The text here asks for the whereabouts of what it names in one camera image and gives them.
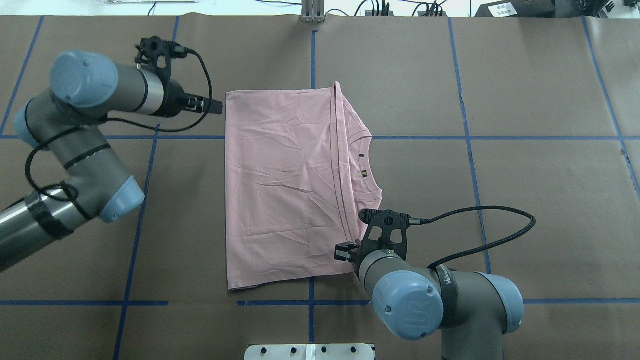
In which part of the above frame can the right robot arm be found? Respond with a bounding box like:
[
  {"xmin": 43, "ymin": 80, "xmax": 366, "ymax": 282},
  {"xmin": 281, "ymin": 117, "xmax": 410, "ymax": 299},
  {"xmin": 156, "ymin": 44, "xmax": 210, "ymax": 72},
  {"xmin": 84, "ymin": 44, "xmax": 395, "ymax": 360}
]
[{"xmin": 334, "ymin": 242, "xmax": 525, "ymax": 360}]

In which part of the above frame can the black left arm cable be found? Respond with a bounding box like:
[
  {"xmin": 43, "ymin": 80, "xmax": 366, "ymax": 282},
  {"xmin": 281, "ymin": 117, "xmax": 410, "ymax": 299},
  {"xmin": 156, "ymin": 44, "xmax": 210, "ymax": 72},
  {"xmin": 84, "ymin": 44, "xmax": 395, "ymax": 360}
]
[{"xmin": 25, "ymin": 47, "xmax": 215, "ymax": 203}]

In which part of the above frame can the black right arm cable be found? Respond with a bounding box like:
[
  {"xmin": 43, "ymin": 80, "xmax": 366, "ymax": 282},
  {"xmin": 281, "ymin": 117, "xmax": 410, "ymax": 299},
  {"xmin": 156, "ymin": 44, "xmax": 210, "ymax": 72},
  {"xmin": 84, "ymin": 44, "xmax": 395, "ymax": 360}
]
[{"xmin": 410, "ymin": 206, "xmax": 537, "ymax": 271}]

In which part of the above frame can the dark grey box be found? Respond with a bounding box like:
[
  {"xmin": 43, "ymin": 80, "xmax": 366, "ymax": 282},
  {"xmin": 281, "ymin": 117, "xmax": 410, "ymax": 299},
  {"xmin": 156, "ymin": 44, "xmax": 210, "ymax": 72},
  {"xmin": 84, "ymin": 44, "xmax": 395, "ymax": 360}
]
[{"xmin": 473, "ymin": 0, "xmax": 617, "ymax": 19}]

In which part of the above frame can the pink Snoopy t-shirt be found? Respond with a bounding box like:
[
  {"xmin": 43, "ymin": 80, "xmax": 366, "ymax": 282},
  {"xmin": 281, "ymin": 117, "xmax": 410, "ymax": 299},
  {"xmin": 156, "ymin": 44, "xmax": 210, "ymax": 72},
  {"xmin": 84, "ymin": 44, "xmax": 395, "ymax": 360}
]
[{"xmin": 224, "ymin": 81, "xmax": 383, "ymax": 291}]

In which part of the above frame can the brown paper table cover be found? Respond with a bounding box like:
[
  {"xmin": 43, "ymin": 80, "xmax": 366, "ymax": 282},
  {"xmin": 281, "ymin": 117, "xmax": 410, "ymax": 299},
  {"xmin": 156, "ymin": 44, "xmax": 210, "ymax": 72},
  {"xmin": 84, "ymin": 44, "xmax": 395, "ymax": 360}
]
[{"xmin": 1, "ymin": 14, "xmax": 639, "ymax": 360}]

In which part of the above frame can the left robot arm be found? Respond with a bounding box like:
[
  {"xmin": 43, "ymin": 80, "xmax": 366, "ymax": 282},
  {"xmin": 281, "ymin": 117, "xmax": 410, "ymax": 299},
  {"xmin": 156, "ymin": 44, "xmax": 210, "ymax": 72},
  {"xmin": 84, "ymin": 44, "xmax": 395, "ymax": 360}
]
[{"xmin": 0, "ymin": 37, "xmax": 223, "ymax": 271}]

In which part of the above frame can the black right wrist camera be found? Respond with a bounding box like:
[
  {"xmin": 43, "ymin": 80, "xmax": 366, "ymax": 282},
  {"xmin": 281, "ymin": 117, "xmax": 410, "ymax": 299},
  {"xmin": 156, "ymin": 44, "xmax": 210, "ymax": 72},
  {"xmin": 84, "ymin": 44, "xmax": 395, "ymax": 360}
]
[{"xmin": 358, "ymin": 208, "xmax": 427, "ymax": 260}]

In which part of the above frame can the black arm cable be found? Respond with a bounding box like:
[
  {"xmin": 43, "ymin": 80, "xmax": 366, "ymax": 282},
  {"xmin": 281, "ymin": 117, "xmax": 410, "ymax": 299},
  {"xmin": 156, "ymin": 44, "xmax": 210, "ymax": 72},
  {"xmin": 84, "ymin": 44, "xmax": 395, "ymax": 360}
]
[
  {"xmin": 410, "ymin": 206, "xmax": 537, "ymax": 271},
  {"xmin": 25, "ymin": 47, "xmax": 215, "ymax": 203}
]

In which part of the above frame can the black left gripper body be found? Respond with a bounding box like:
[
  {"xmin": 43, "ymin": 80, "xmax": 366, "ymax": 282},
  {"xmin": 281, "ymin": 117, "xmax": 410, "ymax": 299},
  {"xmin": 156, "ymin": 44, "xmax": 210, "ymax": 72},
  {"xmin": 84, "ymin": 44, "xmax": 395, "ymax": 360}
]
[{"xmin": 162, "ymin": 76, "xmax": 192, "ymax": 118}]

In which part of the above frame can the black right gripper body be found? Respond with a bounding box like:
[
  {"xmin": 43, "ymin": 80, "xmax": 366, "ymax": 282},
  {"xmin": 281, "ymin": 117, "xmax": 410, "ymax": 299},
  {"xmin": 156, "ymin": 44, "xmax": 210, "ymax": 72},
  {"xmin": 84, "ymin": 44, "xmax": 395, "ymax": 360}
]
[{"xmin": 347, "ymin": 240, "xmax": 371, "ymax": 273}]

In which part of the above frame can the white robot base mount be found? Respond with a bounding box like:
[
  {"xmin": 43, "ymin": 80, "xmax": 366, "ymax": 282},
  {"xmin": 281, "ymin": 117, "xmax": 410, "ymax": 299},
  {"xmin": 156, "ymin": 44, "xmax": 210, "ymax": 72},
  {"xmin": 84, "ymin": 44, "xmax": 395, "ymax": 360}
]
[{"xmin": 244, "ymin": 342, "xmax": 377, "ymax": 360}]

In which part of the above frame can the aluminium frame post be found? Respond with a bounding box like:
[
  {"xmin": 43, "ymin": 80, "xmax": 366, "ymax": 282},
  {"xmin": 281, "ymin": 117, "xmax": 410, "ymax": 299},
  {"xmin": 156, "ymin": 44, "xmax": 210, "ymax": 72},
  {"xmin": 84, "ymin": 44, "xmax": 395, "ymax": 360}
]
[{"xmin": 300, "ymin": 0, "xmax": 326, "ymax": 24}]

